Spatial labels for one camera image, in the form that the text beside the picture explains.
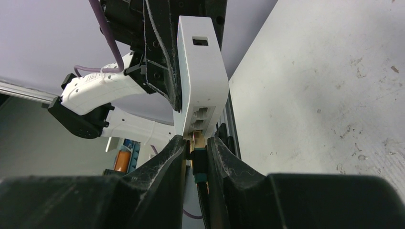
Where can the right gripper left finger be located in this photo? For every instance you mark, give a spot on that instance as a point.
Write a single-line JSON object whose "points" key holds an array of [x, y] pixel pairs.
{"points": [[151, 197]]}

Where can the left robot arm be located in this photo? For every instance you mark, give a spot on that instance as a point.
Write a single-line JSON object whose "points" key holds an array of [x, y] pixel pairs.
{"points": [[85, 106]]}

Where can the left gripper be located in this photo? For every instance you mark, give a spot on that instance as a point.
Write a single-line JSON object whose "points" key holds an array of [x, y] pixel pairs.
{"points": [[150, 28]]}

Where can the white network switch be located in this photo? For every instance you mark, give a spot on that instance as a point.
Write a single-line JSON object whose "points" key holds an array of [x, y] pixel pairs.
{"points": [[204, 82]]}

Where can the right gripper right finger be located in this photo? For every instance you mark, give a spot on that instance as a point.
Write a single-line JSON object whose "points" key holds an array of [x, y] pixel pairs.
{"points": [[242, 198]]}

